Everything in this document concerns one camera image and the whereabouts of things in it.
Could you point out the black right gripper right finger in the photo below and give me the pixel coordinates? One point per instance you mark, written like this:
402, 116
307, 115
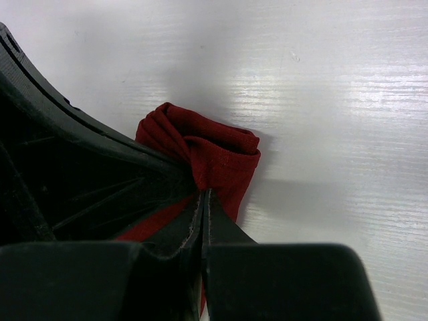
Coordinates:
284, 284

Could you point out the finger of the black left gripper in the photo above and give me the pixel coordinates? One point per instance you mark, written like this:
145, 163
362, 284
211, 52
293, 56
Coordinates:
66, 176

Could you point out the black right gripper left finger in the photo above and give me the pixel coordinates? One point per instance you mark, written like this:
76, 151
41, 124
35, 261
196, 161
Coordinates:
100, 281

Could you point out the dark red cloth napkin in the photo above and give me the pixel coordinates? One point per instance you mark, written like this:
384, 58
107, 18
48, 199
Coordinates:
222, 158

